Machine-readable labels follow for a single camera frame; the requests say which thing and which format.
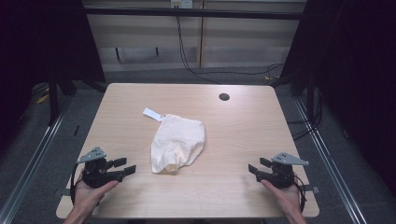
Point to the yellow floor object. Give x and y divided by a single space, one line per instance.
42 99

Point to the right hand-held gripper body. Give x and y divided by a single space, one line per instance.
280 177

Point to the person's left hand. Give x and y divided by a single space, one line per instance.
87 196

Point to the metal floor rail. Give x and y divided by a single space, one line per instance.
330 161
34 155

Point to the white wall power outlet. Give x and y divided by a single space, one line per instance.
181 3

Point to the person's right hand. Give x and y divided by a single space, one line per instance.
286 199

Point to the black horizontal frame bar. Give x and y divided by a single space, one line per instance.
193 13

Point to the round dark table grommet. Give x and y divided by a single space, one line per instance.
224 96

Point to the cream white towel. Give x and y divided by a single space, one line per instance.
177 140

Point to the grey tape strip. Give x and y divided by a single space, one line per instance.
63 192
312 188

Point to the black curtain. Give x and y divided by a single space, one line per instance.
358 77
37 40

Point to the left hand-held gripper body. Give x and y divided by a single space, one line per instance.
96 177

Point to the black metal stand post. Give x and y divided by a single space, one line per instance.
53 102

